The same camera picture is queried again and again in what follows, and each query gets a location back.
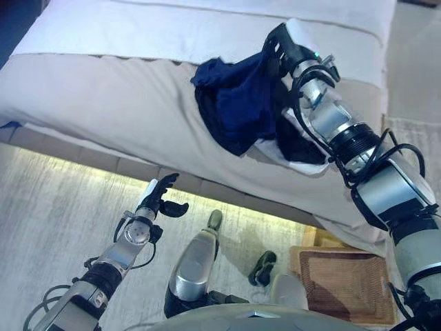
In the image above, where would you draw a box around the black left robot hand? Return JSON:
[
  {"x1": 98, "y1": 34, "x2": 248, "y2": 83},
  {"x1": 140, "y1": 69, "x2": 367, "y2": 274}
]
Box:
[{"x1": 135, "y1": 172, "x2": 190, "y2": 219}]

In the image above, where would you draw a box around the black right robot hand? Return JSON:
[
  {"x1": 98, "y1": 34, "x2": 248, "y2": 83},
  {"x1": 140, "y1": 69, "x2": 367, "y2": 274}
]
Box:
[{"x1": 263, "y1": 19, "x2": 320, "y2": 77}]

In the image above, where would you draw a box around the navy blue garment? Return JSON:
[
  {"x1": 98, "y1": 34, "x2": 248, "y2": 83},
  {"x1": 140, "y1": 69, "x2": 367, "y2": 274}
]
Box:
[{"x1": 190, "y1": 50, "x2": 280, "y2": 157}]

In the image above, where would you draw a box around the black garment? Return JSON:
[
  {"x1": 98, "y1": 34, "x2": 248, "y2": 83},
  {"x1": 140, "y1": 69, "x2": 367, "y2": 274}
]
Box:
[{"x1": 194, "y1": 78, "x2": 327, "y2": 166}]

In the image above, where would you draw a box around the white garment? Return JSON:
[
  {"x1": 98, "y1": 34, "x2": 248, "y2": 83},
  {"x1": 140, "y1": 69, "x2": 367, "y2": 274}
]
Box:
[{"x1": 255, "y1": 106, "x2": 332, "y2": 179}]

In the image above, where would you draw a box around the brown wicker basket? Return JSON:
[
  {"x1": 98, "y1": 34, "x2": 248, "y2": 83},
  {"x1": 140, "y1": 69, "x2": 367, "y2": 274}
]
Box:
[{"x1": 288, "y1": 226, "x2": 396, "y2": 325}]

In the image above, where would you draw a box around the silver left robot leg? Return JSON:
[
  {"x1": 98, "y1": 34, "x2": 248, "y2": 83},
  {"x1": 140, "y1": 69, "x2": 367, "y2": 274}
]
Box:
[{"x1": 163, "y1": 209, "x2": 224, "y2": 319}]

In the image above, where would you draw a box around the silver robot leg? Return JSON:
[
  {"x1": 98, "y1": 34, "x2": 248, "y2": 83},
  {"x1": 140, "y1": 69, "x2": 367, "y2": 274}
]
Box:
[
  {"x1": 248, "y1": 250, "x2": 310, "y2": 312},
  {"x1": 163, "y1": 209, "x2": 224, "y2": 319}
]

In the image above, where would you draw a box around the grey area rug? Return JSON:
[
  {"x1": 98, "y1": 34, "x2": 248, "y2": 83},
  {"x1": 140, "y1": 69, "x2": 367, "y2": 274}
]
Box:
[{"x1": 0, "y1": 113, "x2": 441, "y2": 331}]

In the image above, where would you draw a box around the white duvet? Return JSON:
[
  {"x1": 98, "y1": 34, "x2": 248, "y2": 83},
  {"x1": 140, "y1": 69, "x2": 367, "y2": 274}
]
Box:
[{"x1": 9, "y1": 0, "x2": 398, "y2": 88}]

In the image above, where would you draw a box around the silver right robot leg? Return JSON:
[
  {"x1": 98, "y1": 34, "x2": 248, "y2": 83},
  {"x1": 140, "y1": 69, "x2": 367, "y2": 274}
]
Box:
[{"x1": 248, "y1": 250, "x2": 310, "y2": 312}]

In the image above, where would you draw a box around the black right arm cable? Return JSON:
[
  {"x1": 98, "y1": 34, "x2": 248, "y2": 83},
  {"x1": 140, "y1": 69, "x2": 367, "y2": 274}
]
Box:
[{"x1": 281, "y1": 67, "x2": 428, "y2": 194}]

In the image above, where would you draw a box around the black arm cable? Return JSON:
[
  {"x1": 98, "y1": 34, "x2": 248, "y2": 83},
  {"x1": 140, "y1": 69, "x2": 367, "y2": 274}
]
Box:
[
  {"x1": 281, "y1": 67, "x2": 428, "y2": 194},
  {"x1": 23, "y1": 212, "x2": 158, "y2": 327}
]

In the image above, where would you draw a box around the beige upholstered bed frame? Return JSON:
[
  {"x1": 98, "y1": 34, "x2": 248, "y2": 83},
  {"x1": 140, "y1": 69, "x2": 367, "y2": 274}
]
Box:
[{"x1": 0, "y1": 123, "x2": 320, "y2": 229}]

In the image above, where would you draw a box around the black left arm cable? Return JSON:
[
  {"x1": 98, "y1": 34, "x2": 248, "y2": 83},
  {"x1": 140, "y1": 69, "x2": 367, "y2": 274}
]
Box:
[{"x1": 23, "y1": 212, "x2": 158, "y2": 327}]

